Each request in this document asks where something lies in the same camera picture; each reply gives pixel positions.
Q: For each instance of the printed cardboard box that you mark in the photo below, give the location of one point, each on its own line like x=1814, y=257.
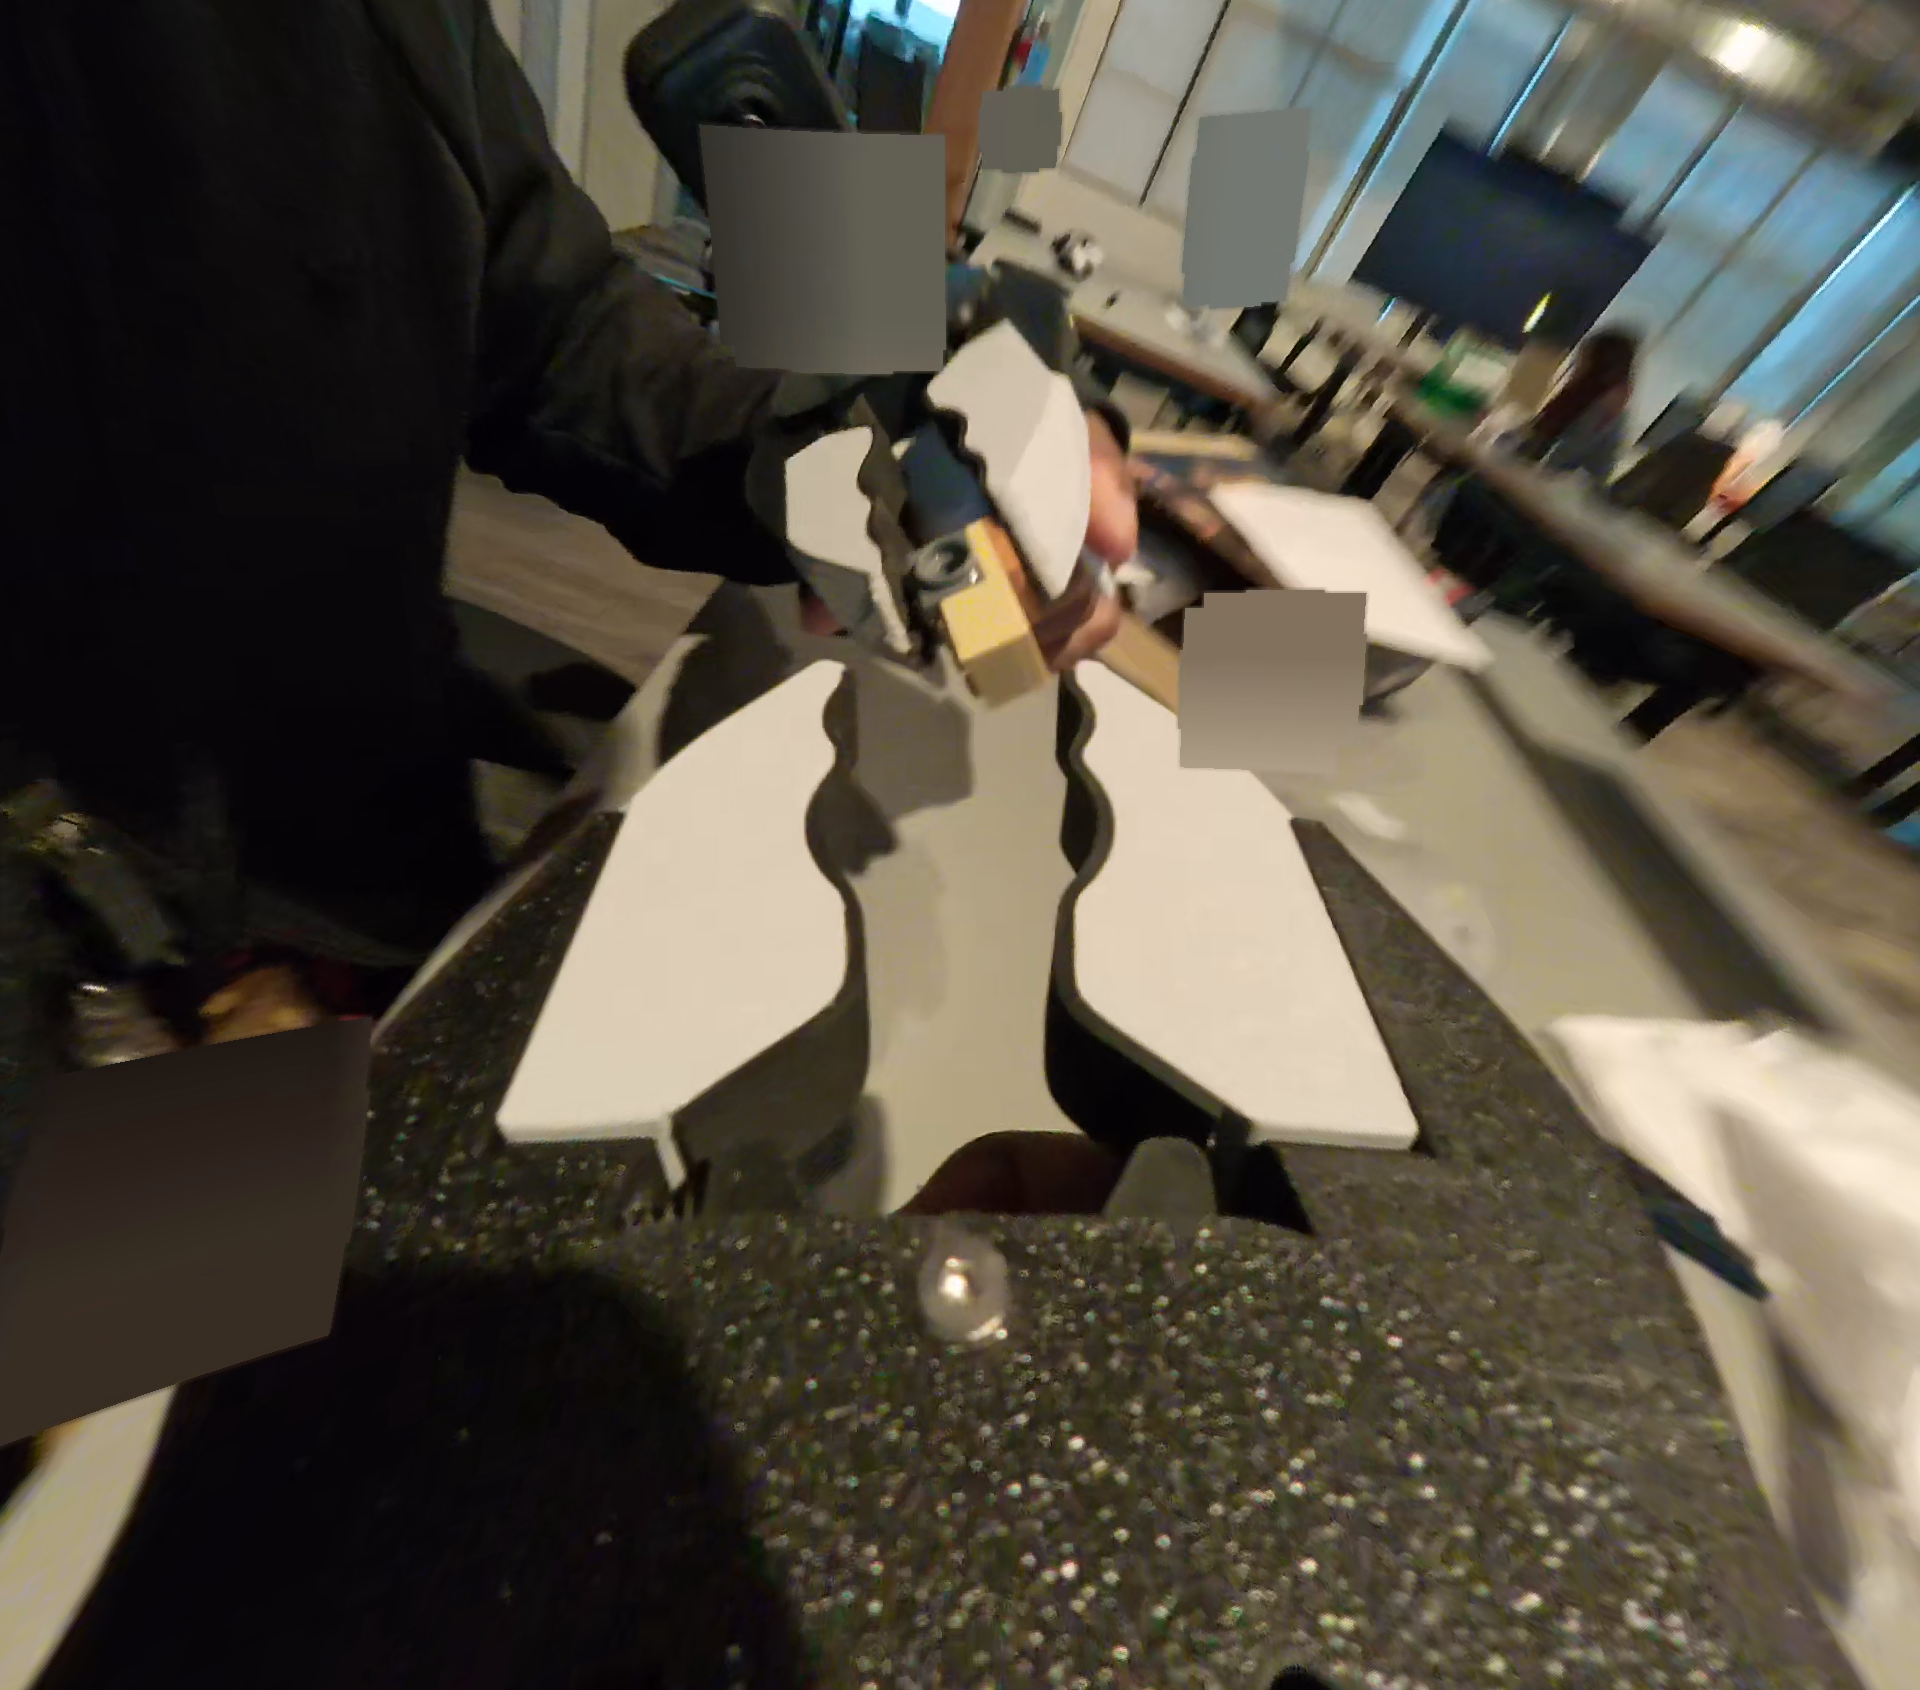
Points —
x=1184, y=518

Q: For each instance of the long wooden office desk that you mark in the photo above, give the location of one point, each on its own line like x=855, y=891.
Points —
x=1651, y=578

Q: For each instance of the person's left forearm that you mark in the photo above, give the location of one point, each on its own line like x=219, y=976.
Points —
x=633, y=416

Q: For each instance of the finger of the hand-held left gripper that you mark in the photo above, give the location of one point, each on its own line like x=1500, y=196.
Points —
x=1037, y=429
x=833, y=518

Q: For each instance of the grey-topped office desk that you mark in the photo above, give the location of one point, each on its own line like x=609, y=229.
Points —
x=1153, y=326

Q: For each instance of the clear plastic parts bag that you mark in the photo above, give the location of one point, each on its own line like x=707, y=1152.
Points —
x=238, y=1003

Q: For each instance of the person's left hand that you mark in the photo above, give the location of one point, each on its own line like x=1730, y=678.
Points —
x=1105, y=518

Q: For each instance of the grey desk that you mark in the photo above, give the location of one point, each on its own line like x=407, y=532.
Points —
x=1515, y=879

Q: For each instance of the white paper sheet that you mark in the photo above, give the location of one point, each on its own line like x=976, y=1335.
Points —
x=1334, y=548

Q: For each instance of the large black screen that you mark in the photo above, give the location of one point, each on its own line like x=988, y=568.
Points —
x=1500, y=233

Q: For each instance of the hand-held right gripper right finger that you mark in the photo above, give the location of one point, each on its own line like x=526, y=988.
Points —
x=1231, y=971

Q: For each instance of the crumpled white paper bag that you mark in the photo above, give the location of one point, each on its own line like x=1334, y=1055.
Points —
x=1770, y=1197

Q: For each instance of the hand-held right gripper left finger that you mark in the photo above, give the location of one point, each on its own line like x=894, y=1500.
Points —
x=704, y=953

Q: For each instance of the long yellow brick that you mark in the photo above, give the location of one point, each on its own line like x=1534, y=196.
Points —
x=999, y=649

